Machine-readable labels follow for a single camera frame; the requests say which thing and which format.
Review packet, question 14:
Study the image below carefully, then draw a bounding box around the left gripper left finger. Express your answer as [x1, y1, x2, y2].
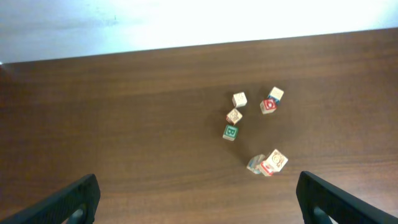
[1, 174, 101, 224]

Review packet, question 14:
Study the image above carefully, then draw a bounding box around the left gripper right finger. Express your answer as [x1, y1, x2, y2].
[296, 171, 397, 224]

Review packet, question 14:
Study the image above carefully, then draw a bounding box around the wooden block red corner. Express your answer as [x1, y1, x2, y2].
[257, 149, 289, 176]

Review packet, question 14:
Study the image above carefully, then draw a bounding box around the wooden block blue edge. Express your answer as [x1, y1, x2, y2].
[246, 154, 266, 174]

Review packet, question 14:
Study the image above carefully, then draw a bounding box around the red faced wooden block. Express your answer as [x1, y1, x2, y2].
[260, 98, 277, 114]

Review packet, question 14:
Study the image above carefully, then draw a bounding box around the green faced wooden block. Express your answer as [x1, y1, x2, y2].
[223, 124, 239, 141]

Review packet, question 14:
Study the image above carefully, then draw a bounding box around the wooden block blue side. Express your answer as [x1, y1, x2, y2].
[267, 86, 284, 105]

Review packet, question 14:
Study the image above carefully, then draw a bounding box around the wooden block red drawing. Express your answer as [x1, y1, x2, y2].
[226, 108, 243, 126]

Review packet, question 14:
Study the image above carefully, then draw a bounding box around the plain wooden block top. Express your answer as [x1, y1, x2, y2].
[232, 91, 248, 108]

